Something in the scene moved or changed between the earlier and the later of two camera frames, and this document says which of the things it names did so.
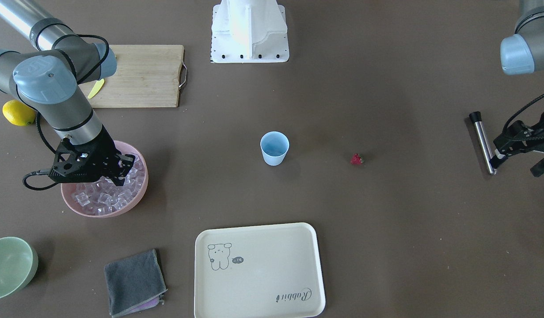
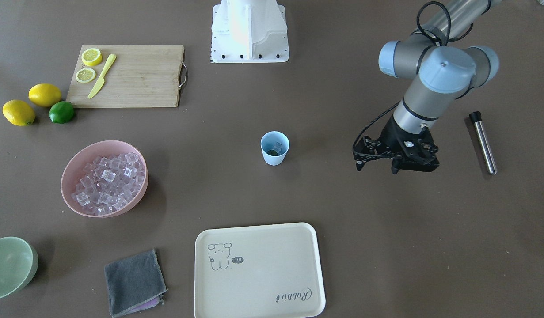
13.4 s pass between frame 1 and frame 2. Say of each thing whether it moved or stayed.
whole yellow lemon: stayed
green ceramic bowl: stayed
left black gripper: moved
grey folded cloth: stayed
